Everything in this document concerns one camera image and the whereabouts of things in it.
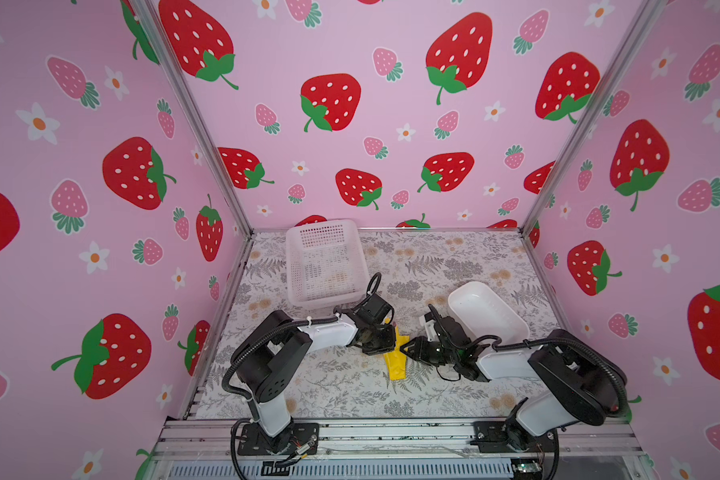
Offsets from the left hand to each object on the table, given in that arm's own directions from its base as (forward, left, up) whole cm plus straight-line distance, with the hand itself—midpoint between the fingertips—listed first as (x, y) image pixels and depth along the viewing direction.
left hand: (399, 347), depth 88 cm
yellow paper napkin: (-3, +1, 0) cm, 4 cm away
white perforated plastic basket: (+33, +26, -1) cm, 42 cm away
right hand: (-1, 0, +1) cm, 2 cm away
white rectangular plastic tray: (+12, -27, 0) cm, 29 cm away
